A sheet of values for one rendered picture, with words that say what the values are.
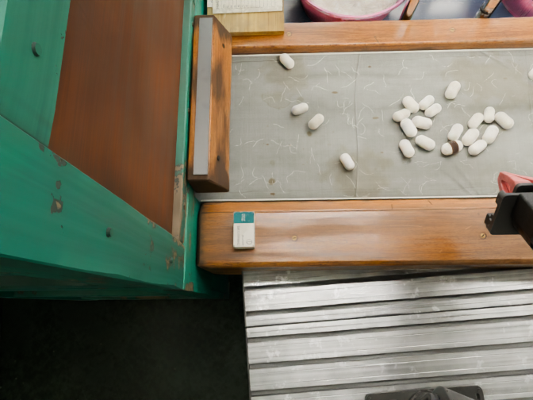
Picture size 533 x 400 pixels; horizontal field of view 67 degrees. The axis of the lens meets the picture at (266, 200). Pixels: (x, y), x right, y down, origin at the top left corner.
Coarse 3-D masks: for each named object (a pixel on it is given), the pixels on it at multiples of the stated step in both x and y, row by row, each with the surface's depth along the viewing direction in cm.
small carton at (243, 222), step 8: (240, 216) 67; (248, 216) 67; (240, 224) 67; (248, 224) 67; (240, 232) 66; (248, 232) 66; (240, 240) 66; (248, 240) 66; (240, 248) 67; (248, 248) 67
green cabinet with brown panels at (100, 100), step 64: (0, 0) 21; (64, 0) 27; (128, 0) 42; (192, 0) 69; (0, 64) 20; (64, 64) 29; (128, 64) 42; (0, 128) 20; (64, 128) 29; (128, 128) 41; (0, 192) 20; (64, 192) 26; (128, 192) 41; (0, 256) 20; (64, 256) 26; (128, 256) 37
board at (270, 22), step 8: (208, 8) 79; (216, 16) 78; (224, 16) 78; (232, 16) 78; (240, 16) 78; (248, 16) 78; (256, 16) 78; (264, 16) 78; (272, 16) 78; (280, 16) 78; (224, 24) 78; (232, 24) 78; (240, 24) 78; (248, 24) 78; (256, 24) 78; (264, 24) 77; (272, 24) 77; (280, 24) 77; (232, 32) 77; (240, 32) 77; (248, 32) 77; (256, 32) 77; (264, 32) 77; (272, 32) 77; (280, 32) 77
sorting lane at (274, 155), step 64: (256, 64) 79; (320, 64) 79; (384, 64) 79; (448, 64) 78; (512, 64) 78; (256, 128) 76; (320, 128) 76; (384, 128) 75; (448, 128) 75; (512, 128) 75; (256, 192) 73; (320, 192) 72; (384, 192) 72; (448, 192) 72
